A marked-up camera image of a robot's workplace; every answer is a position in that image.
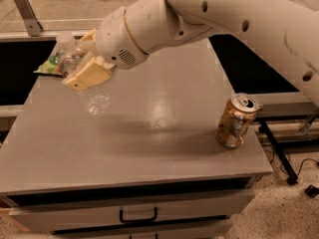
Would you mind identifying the grey lower drawer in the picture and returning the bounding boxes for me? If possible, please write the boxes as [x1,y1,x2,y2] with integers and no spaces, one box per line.
[52,216,232,239]

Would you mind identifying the black floor cable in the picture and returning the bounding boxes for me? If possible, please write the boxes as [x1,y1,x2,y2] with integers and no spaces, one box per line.
[260,142,319,177]

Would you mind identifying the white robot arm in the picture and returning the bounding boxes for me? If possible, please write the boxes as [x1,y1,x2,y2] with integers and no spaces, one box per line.
[63,0,319,106]

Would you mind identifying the clear plastic water bottle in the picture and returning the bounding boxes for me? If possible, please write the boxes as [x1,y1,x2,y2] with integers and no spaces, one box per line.
[56,32,95,78]

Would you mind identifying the grey drawer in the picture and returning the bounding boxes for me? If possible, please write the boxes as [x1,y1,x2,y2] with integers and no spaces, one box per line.
[9,188,254,231]
[52,216,232,239]

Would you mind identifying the grey railing ledge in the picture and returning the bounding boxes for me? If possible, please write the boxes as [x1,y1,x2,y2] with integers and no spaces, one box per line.
[0,30,88,43]

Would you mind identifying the left metal railing bracket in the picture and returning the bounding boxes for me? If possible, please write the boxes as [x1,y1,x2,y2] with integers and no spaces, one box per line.
[14,0,43,36]

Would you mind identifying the black stand leg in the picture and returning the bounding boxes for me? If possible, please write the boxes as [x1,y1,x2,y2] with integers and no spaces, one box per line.
[258,119,298,185]

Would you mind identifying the orange soda can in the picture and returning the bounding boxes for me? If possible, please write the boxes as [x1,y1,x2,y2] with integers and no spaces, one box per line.
[216,93,260,148]

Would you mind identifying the green rice chip bag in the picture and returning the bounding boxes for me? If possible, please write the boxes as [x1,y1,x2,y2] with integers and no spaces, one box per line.
[35,49,61,76]

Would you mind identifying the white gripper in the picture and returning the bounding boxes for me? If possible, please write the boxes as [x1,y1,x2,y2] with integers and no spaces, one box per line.
[62,7,148,91]

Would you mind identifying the black drawer handle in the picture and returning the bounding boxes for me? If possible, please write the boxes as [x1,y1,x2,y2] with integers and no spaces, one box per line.
[119,207,159,224]

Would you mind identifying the grey upper drawer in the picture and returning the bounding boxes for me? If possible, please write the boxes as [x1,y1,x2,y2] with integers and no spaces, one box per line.
[9,188,254,231]

